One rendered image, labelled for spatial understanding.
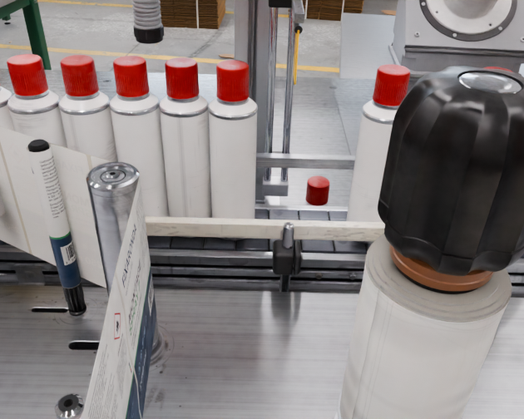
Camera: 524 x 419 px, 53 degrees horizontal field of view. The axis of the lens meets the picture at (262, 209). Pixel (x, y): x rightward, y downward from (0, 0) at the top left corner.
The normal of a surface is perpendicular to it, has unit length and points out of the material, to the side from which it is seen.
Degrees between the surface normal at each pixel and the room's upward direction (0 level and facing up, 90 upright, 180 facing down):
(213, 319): 0
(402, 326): 90
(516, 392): 0
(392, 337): 87
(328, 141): 0
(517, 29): 41
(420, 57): 90
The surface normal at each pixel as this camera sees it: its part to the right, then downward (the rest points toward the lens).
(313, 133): 0.03, -0.82
